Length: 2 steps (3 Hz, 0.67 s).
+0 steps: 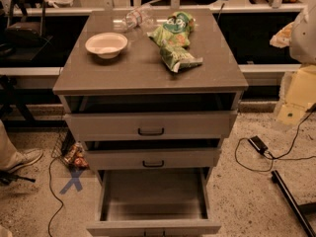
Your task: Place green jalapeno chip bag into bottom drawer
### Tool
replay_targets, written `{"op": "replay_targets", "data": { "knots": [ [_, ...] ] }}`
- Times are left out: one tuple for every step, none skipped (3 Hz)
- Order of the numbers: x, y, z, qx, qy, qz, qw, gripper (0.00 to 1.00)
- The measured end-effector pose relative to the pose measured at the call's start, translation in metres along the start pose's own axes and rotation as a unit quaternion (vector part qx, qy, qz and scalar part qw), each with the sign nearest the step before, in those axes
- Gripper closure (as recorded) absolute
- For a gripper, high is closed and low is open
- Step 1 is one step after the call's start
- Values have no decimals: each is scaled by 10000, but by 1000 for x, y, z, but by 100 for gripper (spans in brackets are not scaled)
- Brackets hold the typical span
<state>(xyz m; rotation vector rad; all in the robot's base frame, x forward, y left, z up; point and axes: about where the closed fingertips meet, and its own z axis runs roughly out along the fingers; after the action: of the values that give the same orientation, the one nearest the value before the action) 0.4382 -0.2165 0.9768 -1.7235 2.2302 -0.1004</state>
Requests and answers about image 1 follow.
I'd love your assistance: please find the black metal bar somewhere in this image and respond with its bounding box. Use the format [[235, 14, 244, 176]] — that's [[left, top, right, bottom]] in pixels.
[[272, 170, 316, 237]]

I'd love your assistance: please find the black chair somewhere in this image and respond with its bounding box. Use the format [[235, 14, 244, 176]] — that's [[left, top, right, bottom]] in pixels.
[[0, 0, 49, 60]]

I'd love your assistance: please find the black power adapter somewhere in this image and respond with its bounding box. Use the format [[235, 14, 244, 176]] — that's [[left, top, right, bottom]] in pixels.
[[248, 136, 268, 154]]

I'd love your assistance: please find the white paper bowl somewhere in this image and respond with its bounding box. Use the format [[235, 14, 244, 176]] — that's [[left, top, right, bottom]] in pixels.
[[85, 33, 128, 59]]

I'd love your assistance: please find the white sneaker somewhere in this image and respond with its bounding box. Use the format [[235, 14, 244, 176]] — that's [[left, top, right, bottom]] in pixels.
[[5, 149, 42, 173]]

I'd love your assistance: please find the green cartoon snack bag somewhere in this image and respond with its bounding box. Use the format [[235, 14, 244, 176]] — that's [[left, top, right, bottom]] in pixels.
[[147, 11, 195, 47]]

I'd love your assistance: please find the blue tape cross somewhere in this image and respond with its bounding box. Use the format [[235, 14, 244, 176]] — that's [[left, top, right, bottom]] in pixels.
[[59, 169, 83, 195]]

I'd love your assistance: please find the wire basket with snacks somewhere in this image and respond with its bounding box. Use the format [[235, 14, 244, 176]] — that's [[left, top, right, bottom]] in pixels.
[[51, 128, 89, 170]]

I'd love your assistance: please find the grey drawer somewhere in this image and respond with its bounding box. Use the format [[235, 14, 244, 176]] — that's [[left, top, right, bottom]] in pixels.
[[87, 168, 220, 237], [65, 111, 237, 141], [85, 148, 221, 170]]

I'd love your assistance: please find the green jalapeno chip bag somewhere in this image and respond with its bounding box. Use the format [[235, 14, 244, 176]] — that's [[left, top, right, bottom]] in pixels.
[[160, 39, 203, 73]]

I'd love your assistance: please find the grey drawer cabinet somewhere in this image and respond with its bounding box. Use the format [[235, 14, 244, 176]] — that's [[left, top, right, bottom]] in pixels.
[[52, 8, 249, 237]]

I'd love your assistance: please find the bottom grey drawer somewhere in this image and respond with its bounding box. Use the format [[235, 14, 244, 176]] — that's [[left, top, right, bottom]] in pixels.
[[87, 168, 220, 237]]

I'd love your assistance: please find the top grey drawer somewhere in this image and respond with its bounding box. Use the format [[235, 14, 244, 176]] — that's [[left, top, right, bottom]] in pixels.
[[65, 111, 237, 141]]

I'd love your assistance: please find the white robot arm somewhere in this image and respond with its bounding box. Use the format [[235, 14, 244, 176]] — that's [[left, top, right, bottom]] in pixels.
[[270, 0, 316, 64]]

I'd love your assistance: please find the beige trouser leg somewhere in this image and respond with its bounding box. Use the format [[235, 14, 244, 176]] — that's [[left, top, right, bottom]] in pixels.
[[0, 120, 21, 172]]

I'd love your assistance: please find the black floor cable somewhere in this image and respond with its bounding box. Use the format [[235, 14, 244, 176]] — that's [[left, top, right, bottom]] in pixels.
[[47, 156, 65, 237]]

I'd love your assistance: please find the middle grey drawer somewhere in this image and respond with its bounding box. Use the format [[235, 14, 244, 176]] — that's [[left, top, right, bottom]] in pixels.
[[85, 148, 221, 170]]

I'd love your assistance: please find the black tripod foot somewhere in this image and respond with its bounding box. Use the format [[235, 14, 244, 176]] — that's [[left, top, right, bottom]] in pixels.
[[0, 171, 36, 185]]

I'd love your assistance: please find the black adapter cable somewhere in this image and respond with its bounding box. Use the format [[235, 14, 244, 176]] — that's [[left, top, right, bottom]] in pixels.
[[234, 106, 316, 174]]

